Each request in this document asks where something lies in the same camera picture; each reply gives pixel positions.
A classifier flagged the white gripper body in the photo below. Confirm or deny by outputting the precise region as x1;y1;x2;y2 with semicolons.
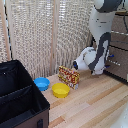
99;49;110;73

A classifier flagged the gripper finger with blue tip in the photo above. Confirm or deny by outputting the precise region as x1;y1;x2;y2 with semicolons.
104;64;111;69
108;54;115;59

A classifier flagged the brown drawer cabinet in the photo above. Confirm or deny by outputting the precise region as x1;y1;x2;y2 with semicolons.
105;9;128;84

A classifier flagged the patterned snack bag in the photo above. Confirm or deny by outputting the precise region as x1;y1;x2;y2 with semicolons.
57;65;81;90

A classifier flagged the yellow plastic bowl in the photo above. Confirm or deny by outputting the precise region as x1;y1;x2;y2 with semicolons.
51;82;71;99

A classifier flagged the bamboo reed screen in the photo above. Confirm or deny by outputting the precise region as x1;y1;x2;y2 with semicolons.
0;0;101;80

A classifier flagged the blue plastic bowl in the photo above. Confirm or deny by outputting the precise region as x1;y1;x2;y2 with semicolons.
33;77;51;92

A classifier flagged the black fabric storage box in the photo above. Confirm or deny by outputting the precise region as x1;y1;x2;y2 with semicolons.
0;59;51;128

